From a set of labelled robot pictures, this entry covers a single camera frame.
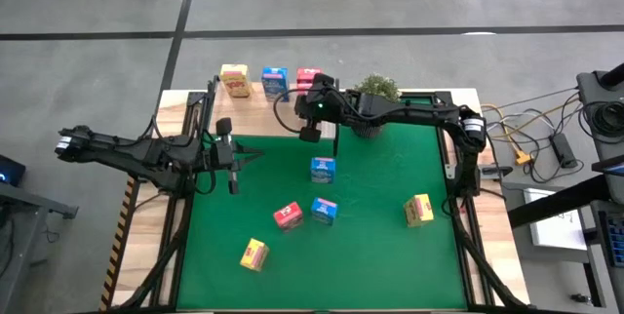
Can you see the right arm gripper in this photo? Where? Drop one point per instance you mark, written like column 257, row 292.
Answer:
column 317, row 109

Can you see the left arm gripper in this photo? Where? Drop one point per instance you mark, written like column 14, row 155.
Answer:
column 224, row 155

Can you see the red Froot Loops cereal box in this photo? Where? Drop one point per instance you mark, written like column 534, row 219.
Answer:
column 303, row 88
column 287, row 215
column 307, row 74

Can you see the blue Rice Krispies cereal box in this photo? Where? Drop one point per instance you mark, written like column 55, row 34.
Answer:
column 323, row 170
column 324, row 210
column 274, row 82

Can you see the yellow Corn Pops cereal box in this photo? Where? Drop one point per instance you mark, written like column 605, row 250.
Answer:
column 254, row 254
column 235, row 82
column 418, row 210

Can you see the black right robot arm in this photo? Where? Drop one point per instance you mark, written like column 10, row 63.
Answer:
column 414, row 111

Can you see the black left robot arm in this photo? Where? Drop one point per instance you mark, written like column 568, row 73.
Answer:
column 127, row 150

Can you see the small potted green plant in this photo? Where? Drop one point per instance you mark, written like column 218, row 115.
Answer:
column 378, row 87

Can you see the green table mat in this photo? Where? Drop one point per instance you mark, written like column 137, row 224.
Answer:
column 370, row 255

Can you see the yellow black hazard strip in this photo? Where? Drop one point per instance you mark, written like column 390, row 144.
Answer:
column 117, row 250

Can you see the yellow power plug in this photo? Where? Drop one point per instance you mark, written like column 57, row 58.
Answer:
column 523, row 158

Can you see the black monitor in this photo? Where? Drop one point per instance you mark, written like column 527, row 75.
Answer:
column 609, row 167
column 10, row 170

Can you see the grey metal cart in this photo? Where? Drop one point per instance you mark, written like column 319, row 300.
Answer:
column 19, row 236
column 592, row 90

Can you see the black power brick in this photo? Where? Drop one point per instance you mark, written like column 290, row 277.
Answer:
column 563, row 149

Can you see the long black bar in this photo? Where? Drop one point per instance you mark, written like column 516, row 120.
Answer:
column 560, row 202

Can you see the white board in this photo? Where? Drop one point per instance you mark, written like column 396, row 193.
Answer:
column 556, row 231

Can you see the keyboard with blue keys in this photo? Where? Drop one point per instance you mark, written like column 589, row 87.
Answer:
column 615, row 238

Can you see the white mounting bracket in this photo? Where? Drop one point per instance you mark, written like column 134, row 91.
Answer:
column 450, row 171

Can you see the black clamp bracket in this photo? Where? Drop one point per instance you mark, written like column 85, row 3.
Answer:
column 495, row 171

